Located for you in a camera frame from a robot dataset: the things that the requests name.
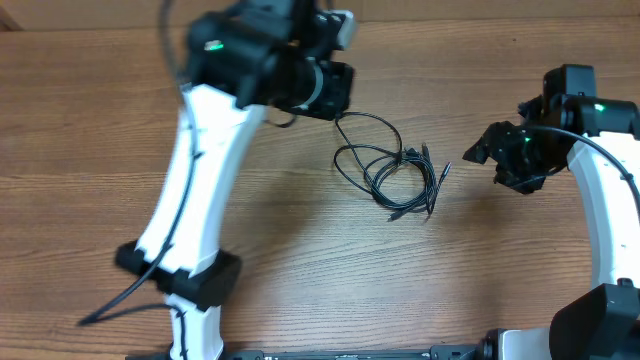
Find black USB cable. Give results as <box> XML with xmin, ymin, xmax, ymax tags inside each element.
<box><xmin>332</xmin><ymin>110</ymin><xmax>453</xmax><ymax>223</ymax></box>

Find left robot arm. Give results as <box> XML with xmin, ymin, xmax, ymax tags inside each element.
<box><xmin>115</xmin><ymin>1</ymin><xmax>357</xmax><ymax>359</ymax></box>

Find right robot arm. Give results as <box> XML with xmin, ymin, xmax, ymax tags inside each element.
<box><xmin>463</xmin><ymin>64</ymin><xmax>639</xmax><ymax>359</ymax></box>

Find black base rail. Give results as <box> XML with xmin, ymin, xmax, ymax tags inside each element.
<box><xmin>124</xmin><ymin>342</ymin><xmax>496</xmax><ymax>360</ymax></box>

